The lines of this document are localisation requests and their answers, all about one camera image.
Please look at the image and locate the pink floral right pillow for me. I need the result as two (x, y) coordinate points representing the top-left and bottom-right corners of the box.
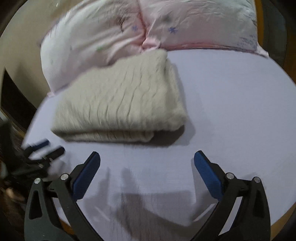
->
(138, 1), (268, 57)

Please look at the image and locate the pink floral pillow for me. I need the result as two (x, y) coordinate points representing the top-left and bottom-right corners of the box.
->
(40, 1), (145, 93)
(138, 1), (268, 57)

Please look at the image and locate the lavender bed sheet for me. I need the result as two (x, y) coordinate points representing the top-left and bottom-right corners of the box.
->
(23, 50), (295, 240)

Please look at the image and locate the wooden bed frame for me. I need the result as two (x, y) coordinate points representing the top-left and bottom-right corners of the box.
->
(254, 0), (264, 47)

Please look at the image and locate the pink floral left pillow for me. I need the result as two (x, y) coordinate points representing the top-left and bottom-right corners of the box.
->
(40, 1), (145, 93)

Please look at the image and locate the beige cable-knit sweater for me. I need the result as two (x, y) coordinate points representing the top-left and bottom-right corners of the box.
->
(51, 49), (188, 143)

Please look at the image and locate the person's left hand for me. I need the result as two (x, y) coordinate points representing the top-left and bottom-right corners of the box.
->
(6, 188), (25, 203)

